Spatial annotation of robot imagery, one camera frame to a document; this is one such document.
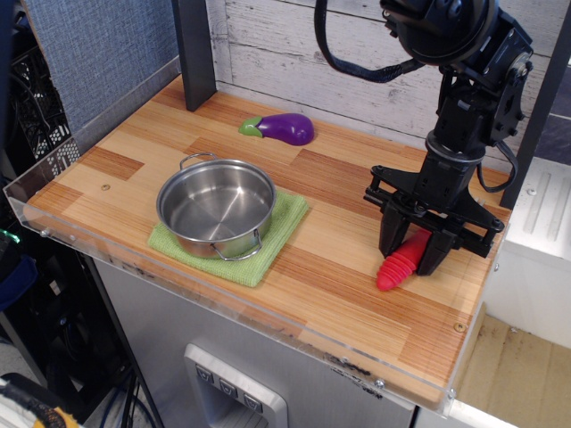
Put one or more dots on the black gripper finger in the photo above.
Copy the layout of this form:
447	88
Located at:
394	227
439	244

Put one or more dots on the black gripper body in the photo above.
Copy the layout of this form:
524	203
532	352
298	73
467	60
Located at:
441	186

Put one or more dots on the red handled metal fork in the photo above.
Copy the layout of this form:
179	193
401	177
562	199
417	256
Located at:
405	260

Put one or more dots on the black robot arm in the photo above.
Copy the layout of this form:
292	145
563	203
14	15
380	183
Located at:
485	58

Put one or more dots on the green cloth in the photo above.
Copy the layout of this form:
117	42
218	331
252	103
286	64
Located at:
287	215

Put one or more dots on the white toy sink unit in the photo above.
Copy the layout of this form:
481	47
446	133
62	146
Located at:
529	286

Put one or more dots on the purple toy eggplant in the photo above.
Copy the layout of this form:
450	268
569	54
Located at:
291	128

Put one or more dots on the stainless steel pot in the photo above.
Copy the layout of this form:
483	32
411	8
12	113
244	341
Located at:
217	208

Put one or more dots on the clear acrylic table guard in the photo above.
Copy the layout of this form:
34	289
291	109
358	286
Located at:
320	294

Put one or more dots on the silver toy fridge front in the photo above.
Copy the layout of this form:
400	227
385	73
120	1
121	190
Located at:
159	324

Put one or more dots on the blue fabric panel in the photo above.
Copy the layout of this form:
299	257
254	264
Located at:
106	58

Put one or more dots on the black plastic crate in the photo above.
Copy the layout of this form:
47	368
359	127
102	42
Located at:
38	129

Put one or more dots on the dark grey right post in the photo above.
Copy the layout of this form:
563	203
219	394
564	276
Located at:
545	99

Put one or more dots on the dark grey post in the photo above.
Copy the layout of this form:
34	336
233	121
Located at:
545	99
195	51

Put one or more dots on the dark grey left post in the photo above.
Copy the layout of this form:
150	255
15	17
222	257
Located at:
195	51

